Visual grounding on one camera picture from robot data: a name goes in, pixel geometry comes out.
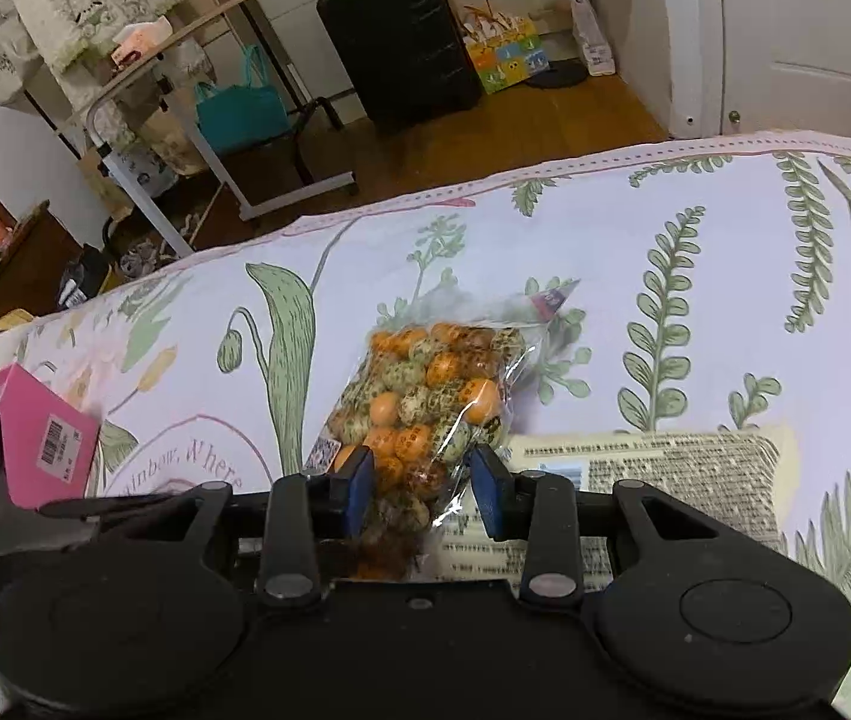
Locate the brown paper bag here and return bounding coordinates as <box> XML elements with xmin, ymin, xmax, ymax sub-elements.
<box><xmin>76</xmin><ymin>142</ymin><xmax>136</xmax><ymax>220</ymax></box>

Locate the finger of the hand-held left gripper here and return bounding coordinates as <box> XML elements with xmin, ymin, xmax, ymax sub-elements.
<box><xmin>39</xmin><ymin>490</ymin><xmax>202</xmax><ymax>533</ymax></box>

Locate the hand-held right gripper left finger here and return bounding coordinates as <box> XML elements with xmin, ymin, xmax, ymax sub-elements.
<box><xmin>95</xmin><ymin>446</ymin><xmax>375</xmax><ymax>608</ymax></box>

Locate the black plastic bag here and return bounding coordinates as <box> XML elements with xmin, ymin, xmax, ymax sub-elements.
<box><xmin>56</xmin><ymin>246</ymin><xmax>116</xmax><ymax>310</ymax></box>

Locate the clear bag of coated nuts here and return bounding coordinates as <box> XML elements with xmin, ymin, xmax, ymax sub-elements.
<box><xmin>303</xmin><ymin>279</ymin><xmax>591</xmax><ymax>584</ymax></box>

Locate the dark wooden nightstand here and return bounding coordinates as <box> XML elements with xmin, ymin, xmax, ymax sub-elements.
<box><xmin>0</xmin><ymin>199</ymin><xmax>86</xmax><ymax>332</ymax></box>

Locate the black clothes rack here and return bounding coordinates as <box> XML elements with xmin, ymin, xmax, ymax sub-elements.
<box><xmin>0</xmin><ymin>0</ymin><xmax>345</xmax><ymax>185</ymax></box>

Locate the pale yellow snack packet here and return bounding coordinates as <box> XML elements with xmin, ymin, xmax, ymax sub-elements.
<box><xmin>425</xmin><ymin>424</ymin><xmax>802</xmax><ymax>584</ymax></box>

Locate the white door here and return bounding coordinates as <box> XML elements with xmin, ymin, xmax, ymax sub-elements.
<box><xmin>657</xmin><ymin>0</ymin><xmax>851</xmax><ymax>141</ymax></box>

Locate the white plastic bag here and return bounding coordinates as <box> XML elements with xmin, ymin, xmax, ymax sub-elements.
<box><xmin>560</xmin><ymin>0</ymin><xmax>619</xmax><ymax>78</ymax></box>

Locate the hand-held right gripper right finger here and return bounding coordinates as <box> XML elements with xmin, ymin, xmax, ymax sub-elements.
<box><xmin>468</xmin><ymin>444</ymin><xmax>778</xmax><ymax>608</ymax></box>

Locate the pink tissue box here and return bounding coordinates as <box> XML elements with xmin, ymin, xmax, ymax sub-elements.
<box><xmin>110</xmin><ymin>17</ymin><xmax>175</xmax><ymax>70</ymax></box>

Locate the white printed bag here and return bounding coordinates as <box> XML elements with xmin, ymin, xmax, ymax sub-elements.
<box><xmin>106</xmin><ymin>142</ymin><xmax>181</xmax><ymax>194</ymax></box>

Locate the black round base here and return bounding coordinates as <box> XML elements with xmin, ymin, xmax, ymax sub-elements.
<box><xmin>526</xmin><ymin>60</ymin><xmax>591</xmax><ymax>90</ymax></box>

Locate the wooden overbed table white frame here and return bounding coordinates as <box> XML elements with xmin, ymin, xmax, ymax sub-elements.
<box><xmin>58</xmin><ymin>0</ymin><xmax>357</xmax><ymax>261</ymax></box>

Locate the teal shopping bag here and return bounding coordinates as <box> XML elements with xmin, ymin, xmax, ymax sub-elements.
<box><xmin>194</xmin><ymin>45</ymin><xmax>293</xmax><ymax>156</ymax></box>

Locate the colourful gift bag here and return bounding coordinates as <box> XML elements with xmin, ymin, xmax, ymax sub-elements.
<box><xmin>462</xmin><ymin>4</ymin><xmax>552</xmax><ymax>97</ymax></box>

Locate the black suitcase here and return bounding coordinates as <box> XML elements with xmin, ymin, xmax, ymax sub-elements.
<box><xmin>316</xmin><ymin>0</ymin><xmax>484</xmax><ymax>126</ymax></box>

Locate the pink cardboard box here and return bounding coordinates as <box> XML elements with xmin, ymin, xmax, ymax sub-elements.
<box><xmin>0</xmin><ymin>361</ymin><xmax>103</xmax><ymax>512</ymax></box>

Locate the pair of shoes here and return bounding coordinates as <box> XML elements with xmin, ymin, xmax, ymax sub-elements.
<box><xmin>114</xmin><ymin>235</ymin><xmax>173</xmax><ymax>280</ymax></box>

